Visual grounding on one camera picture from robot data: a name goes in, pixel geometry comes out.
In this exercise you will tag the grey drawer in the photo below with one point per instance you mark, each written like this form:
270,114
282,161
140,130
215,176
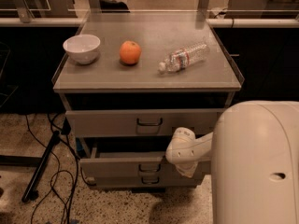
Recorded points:
124,181
108,164
141,122

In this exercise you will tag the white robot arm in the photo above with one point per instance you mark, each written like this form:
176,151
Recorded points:
254,155

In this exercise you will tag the grey top drawer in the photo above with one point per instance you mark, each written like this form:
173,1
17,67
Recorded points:
141,122

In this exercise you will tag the grey drawer cabinet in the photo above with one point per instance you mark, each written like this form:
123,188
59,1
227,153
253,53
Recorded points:
109,84

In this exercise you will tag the grey bottom drawer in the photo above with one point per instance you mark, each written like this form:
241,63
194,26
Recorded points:
124,181

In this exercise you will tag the clear plastic water bottle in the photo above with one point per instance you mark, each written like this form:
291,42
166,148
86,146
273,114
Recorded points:
181,59

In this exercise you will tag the orange fruit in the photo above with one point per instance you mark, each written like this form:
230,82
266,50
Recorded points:
130,52

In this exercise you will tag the white ceramic bowl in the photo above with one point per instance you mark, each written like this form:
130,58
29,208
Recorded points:
83,49

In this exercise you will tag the black metal floor bar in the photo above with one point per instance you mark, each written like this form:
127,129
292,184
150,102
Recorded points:
31,188

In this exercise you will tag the white horizontal rail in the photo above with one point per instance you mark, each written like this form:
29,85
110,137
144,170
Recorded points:
215,23

